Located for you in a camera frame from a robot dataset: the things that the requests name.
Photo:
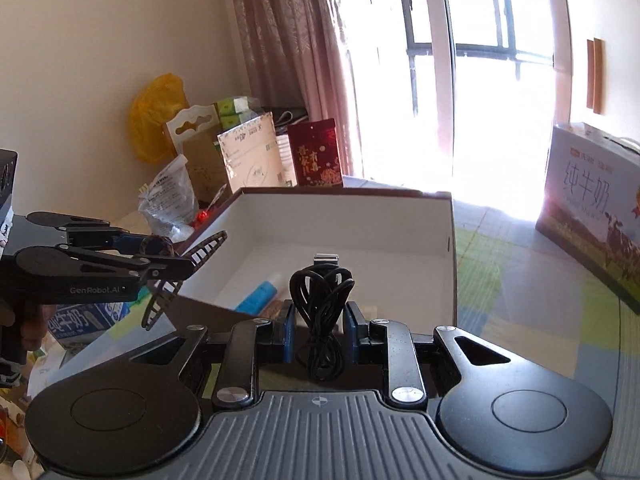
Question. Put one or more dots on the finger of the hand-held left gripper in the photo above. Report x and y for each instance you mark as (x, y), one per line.
(165, 267)
(132, 244)

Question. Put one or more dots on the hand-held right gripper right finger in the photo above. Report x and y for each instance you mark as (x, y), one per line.
(350, 340)

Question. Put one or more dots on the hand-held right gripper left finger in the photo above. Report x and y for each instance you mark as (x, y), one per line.
(287, 340)

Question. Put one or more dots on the patterned braided hair clip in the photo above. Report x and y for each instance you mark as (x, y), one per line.
(210, 247)

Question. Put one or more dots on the blue tube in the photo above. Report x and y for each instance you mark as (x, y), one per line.
(257, 297)

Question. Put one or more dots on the brown cardboard box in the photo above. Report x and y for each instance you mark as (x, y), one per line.
(360, 230)

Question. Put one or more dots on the checked cloth covered desktop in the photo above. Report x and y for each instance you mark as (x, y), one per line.
(525, 285)

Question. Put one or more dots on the person's left hand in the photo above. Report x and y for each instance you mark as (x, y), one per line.
(40, 325)

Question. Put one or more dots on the small blue milk carton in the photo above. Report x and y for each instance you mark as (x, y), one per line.
(75, 322)

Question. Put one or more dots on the clear printed plastic bag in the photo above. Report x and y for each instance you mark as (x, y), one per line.
(167, 195)

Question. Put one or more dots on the yellow plastic bag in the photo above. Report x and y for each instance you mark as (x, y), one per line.
(155, 120)

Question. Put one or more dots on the white tissue carton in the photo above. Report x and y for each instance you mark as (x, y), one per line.
(250, 155)

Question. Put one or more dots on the green tissue packs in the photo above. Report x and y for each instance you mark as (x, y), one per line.
(235, 107)

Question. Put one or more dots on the red gift box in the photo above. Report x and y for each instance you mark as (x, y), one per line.
(315, 155)

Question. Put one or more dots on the pink curtain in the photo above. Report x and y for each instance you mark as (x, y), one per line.
(290, 35)

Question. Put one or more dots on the large milk carton with cow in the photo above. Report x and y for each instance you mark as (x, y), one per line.
(585, 200)

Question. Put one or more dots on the glass balcony door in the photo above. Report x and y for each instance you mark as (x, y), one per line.
(480, 10)

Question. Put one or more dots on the wooden wall strip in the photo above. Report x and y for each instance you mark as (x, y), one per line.
(590, 75)
(599, 75)

